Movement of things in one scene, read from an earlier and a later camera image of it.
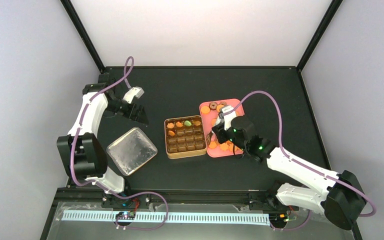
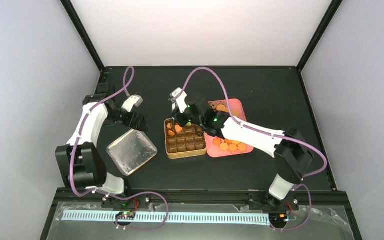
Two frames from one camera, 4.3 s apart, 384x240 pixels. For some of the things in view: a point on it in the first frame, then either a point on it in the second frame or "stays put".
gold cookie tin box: [185, 137] stays put
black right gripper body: [220, 139] -> [181, 122]
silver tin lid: [131, 151] stays put
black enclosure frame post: [71, 11] stays put
